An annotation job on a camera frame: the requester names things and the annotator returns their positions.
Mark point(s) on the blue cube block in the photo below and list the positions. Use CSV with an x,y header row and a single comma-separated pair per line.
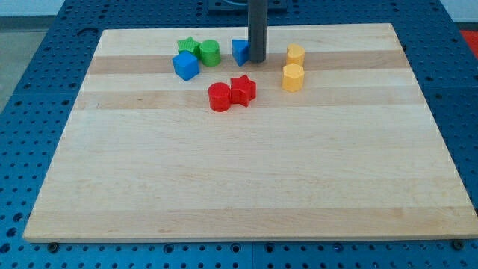
x,y
186,65

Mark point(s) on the light wooden board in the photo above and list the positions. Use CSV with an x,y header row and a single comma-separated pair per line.
x,y
355,155

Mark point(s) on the red star block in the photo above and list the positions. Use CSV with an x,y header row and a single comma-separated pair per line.
x,y
243,90

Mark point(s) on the red cylinder block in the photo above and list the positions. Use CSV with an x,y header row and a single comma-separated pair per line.
x,y
219,97

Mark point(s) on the yellow hexagon block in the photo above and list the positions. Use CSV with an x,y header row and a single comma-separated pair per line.
x,y
292,77

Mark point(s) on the blue triangular block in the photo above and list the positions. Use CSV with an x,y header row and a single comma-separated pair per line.
x,y
240,51

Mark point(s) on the green cylinder block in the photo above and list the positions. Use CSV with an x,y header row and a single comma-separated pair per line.
x,y
210,53

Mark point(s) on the green star block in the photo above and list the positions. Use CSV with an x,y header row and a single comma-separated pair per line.
x,y
189,45

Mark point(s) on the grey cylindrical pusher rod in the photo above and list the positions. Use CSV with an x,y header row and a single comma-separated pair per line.
x,y
257,30

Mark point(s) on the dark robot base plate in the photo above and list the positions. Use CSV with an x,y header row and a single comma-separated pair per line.
x,y
238,6

